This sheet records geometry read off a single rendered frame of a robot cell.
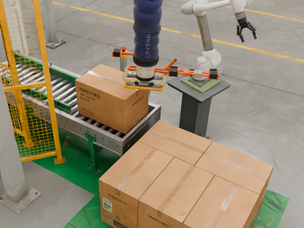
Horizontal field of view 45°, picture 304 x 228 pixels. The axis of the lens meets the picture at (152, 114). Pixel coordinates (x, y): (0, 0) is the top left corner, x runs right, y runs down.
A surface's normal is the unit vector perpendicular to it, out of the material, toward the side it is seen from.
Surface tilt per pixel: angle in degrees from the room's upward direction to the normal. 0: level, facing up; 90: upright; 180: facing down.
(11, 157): 90
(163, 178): 0
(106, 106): 90
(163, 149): 0
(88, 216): 0
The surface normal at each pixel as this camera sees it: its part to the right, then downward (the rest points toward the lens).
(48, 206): 0.04, -0.80
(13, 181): 0.85, 0.34
